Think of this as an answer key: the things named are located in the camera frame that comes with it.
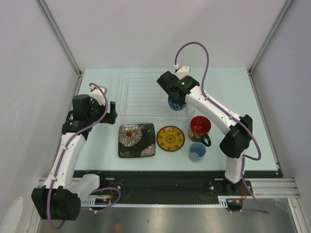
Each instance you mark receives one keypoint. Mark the light blue cable duct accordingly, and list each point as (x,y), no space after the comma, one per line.
(90,203)

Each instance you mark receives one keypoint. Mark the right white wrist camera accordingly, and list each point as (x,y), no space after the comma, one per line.
(181,71)

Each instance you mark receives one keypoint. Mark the right aluminium frame post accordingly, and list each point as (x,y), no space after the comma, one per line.
(271,34)

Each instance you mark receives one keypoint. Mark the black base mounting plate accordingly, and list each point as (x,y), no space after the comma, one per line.
(111,175)

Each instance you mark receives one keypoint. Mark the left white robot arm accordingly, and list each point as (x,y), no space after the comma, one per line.
(59,198)

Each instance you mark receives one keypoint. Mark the clear plastic dish rack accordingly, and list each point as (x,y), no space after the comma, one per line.
(141,99)

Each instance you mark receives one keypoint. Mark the blue triangle patterned bowl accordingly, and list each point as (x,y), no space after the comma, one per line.
(174,106)

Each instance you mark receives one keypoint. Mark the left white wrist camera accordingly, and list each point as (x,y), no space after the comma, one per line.
(96,93)

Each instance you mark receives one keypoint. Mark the yellow brown round saucer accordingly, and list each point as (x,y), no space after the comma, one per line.
(170,138)

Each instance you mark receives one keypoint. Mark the red interior dark mug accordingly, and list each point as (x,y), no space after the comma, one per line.
(199,129)

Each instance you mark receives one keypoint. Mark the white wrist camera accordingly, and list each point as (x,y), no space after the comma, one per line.
(181,71)
(96,93)

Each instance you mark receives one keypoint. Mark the aluminium front rail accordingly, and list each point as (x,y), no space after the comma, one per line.
(272,187)

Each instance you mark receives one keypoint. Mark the aluminium frame post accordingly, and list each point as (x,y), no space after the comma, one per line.
(58,34)
(271,34)

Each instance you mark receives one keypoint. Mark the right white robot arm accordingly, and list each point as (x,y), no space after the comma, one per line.
(235,128)

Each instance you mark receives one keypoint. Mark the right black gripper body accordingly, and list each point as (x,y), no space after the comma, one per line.
(179,101)

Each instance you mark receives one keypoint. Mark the light blue plastic cup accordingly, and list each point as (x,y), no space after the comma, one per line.
(197,151)

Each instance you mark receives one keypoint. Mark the left aluminium frame post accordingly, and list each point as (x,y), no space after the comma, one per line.
(58,34)

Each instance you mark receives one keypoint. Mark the black floral square plate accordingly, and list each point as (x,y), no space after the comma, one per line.
(137,140)

